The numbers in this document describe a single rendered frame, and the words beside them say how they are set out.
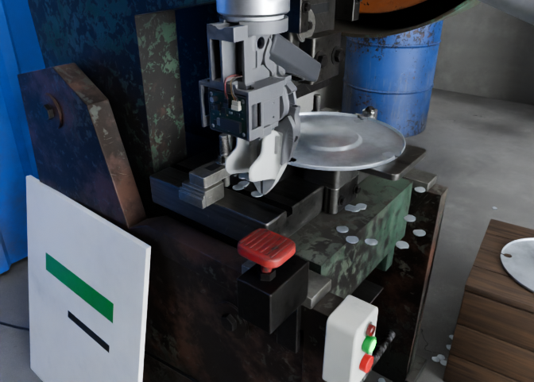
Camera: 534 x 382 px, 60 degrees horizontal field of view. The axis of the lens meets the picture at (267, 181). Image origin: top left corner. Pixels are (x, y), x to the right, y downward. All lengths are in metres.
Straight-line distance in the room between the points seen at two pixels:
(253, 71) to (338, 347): 0.43
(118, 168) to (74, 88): 0.18
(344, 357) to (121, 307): 0.53
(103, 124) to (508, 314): 1.04
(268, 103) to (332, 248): 0.39
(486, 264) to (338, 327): 0.75
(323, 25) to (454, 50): 3.41
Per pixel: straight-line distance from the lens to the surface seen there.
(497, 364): 1.44
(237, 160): 0.56
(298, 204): 0.84
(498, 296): 1.31
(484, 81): 4.26
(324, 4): 0.91
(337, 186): 0.89
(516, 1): 0.59
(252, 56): 0.49
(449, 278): 1.91
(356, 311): 0.74
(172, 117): 1.00
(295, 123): 0.52
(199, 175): 0.83
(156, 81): 0.95
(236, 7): 0.48
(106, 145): 0.99
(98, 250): 1.10
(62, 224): 1.22
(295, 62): 0.55
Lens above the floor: 1.12
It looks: 27 degrees down
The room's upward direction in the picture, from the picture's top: straight up
